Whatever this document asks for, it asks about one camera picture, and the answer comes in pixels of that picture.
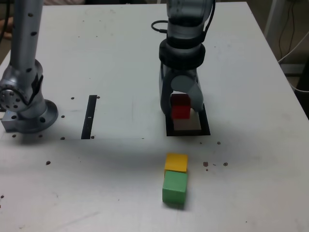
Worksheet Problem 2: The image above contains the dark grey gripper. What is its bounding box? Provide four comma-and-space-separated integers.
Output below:
157, 62, 204, 116

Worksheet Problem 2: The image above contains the red cube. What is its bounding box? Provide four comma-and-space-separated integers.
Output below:
169, 94, 192, 120

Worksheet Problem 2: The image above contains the yellow cube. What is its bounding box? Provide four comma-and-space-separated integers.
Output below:
164, 152, 189, 174

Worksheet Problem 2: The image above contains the green cube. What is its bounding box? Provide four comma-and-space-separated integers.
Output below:
162, 170, 189, 204

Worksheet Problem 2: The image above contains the black tape square outline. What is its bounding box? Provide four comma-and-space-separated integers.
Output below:
165, 103, 211, 137

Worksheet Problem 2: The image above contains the person's hand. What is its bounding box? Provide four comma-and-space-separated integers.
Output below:
0, 18, 14, 40

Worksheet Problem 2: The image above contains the black tape strip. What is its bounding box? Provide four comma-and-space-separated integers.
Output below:
81, 94, 98, 140

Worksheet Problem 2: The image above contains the person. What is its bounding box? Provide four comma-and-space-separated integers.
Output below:
42, 0, 85, 6

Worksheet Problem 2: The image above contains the thin black cable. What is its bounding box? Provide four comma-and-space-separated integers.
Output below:
278, 0, 296, 58

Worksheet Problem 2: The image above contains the white metal post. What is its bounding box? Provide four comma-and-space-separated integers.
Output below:
264, 0, 282, 37

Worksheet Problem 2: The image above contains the white cable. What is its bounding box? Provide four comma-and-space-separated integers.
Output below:
288, 77, 309, 93
277, 31, 309, 64

